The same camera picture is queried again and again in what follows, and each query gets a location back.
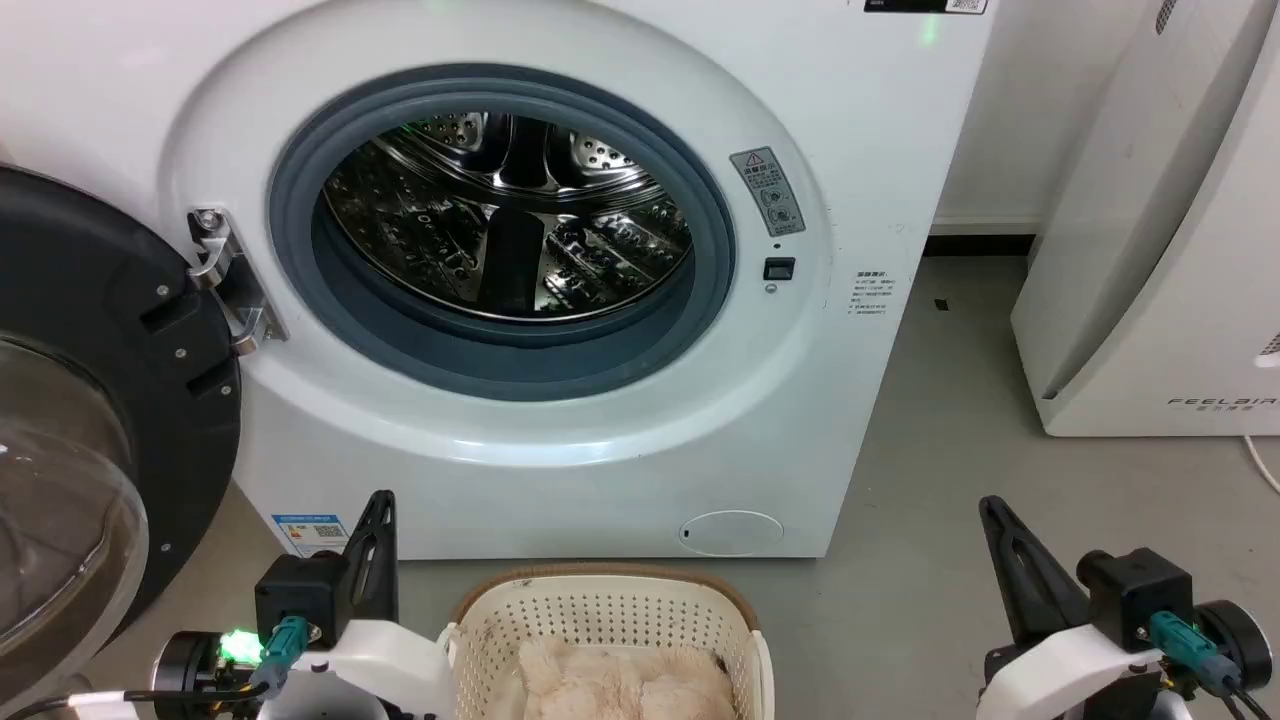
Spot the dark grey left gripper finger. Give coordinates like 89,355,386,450
343,489,399,625

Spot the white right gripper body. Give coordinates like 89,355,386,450
977,624,1167,720

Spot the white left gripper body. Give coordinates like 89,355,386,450
258,618,458,720

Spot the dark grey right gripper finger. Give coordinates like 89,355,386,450
977,494,1091,644

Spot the stainless steel washing machine drum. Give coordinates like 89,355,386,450
322,112,694,323

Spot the washing machine door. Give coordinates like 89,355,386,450
0,165,244,693

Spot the blue energy label sticker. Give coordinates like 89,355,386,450
271,513,351,559

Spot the grey rubber door gasket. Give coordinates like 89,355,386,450
267,65,738,403

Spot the cream perforated laundry basket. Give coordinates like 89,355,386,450
437,563,774,720

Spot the pale pink fluffy cloth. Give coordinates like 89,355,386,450
515,637,739,720

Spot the metal door hinge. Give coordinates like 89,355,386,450
187,208,291,358

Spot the oval drain filter cover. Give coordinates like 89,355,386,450
679,510,785,557

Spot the small text sticker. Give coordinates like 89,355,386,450
848,268,896,319

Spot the black skirting board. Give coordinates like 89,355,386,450
922,233,1037,258

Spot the white air purifier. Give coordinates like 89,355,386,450
1010,0,1280,438

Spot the white front-load washing machine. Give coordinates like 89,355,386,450
0,0,1001,561

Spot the grey warning sticker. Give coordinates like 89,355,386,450
729,147,807,238

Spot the black label with QR code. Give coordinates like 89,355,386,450
864,0,989,15

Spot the right teal plug black cable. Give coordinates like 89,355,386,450
1148,611,1276,720

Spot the white power cable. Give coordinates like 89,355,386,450
1243,435,1280,496

